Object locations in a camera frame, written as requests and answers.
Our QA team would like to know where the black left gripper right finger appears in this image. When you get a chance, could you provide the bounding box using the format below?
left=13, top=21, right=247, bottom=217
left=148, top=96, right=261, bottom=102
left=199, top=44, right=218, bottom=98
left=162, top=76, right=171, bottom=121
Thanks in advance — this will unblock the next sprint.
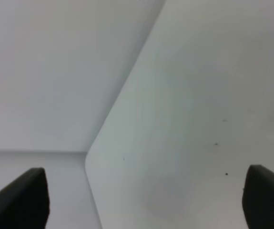
left=243, top=165, right=274, bottom=229

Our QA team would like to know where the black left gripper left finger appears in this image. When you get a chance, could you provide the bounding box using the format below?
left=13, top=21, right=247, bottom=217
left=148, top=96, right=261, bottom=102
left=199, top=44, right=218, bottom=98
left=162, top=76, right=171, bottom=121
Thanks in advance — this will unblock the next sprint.
left=0, top=167, right=50, bottom=229

